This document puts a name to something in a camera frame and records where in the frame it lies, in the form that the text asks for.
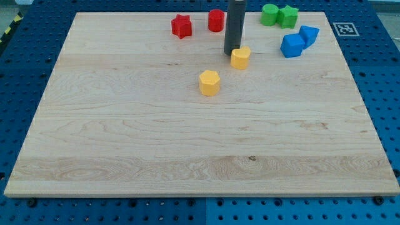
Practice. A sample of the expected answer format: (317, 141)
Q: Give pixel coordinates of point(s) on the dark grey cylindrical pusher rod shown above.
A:
(236, 10)

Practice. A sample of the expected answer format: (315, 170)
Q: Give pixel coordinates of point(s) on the yellow heart block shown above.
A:
(240, 57)

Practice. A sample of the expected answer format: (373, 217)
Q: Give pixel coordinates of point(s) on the yellow hexagon block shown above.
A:
(209, 83)

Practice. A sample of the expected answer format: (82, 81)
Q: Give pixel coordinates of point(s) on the red cylinder block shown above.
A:
(216, 20)

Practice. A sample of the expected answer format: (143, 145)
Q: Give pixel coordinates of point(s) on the green cylinder block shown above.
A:
(269, 14)

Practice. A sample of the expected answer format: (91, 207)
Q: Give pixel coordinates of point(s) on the green star block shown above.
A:
(287, 17)

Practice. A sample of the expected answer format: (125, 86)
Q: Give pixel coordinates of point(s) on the red star block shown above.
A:
(181, 26)

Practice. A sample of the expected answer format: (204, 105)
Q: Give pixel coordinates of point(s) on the blue cube block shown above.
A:
(292, 45)

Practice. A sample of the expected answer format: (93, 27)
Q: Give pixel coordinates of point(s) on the blue pentagon block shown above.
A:
(309, 35)

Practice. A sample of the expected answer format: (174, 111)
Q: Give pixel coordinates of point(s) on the white fiducial marker tag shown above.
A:
(345, 29)

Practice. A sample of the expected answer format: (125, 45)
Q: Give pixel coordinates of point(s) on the light wooden board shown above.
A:
(122, 116)

